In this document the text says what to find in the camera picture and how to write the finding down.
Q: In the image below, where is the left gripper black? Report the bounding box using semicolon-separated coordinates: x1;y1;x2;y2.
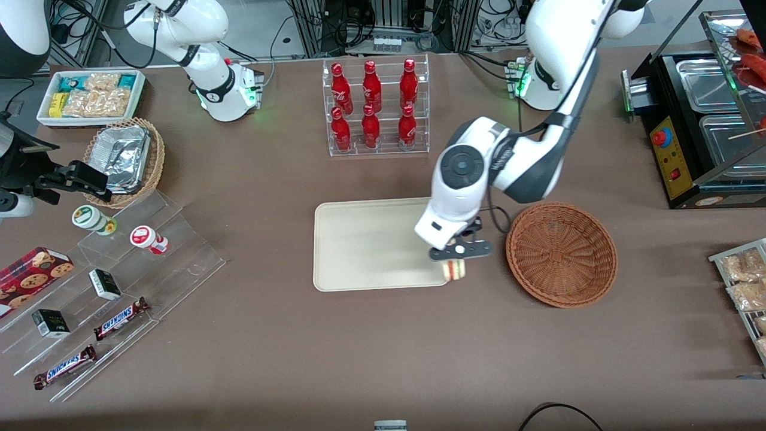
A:
428;217;493;262

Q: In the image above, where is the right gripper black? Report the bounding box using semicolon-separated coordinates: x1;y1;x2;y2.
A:
0;117;113;204

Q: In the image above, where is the light wicker basket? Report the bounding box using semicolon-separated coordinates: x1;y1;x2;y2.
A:
84;117;166;209

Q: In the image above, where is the beige plastic tray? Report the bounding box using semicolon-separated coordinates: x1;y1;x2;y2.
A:
313;198;451;293

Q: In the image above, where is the brown round wicker basket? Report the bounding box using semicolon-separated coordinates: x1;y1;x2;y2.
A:
506;202;618;309

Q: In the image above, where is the tray of packaged pastries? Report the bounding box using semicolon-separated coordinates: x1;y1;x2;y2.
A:
709;238;766;367

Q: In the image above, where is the green lid yogurt cup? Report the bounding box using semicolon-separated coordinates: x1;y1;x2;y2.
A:
72;205;118;236

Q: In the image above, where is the silver foil container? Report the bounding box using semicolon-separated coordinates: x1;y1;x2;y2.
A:
90;126;151;195

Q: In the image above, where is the red lid yogurt cup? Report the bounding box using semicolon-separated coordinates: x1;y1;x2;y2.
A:
130;225;169;255

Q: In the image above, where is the red cookie box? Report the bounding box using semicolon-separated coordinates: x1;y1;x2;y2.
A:
0;247;75;319

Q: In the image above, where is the white rectangular snack bin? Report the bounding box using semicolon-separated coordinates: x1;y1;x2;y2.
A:
36;70;146;129

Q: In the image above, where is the small black carton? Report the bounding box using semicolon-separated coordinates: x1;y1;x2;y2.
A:
32;309;71;339
89;269;122;301

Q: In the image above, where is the red cola bottle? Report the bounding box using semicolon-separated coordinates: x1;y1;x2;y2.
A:
331;63;354;114
400;58;419;108
363;60;382;111
361;104;381;149
398;105;418;150
331;107;352;152

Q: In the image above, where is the clear acrylic bottle rack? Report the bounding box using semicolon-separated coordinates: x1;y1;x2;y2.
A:
322;54;430;157

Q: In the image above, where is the clear acrylic stepped stand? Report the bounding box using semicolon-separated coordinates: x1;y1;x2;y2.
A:
0;190;227;403

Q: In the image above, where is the brown snickers bar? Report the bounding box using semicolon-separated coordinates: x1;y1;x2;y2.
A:
93;298;150;341
34;345;97;390

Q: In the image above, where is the black yellow food warmer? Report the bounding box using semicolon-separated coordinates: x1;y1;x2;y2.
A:
621;9;766;210

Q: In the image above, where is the steel warmer pan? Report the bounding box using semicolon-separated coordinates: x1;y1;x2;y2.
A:
676;59;743;114
699;114;766;180

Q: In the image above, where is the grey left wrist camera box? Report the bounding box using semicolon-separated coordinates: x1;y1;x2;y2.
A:
414;207;470;251

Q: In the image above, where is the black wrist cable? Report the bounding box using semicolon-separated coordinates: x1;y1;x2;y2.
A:
478;202;513;235

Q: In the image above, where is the black table cable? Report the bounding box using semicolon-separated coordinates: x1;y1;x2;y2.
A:
518;403;604;431

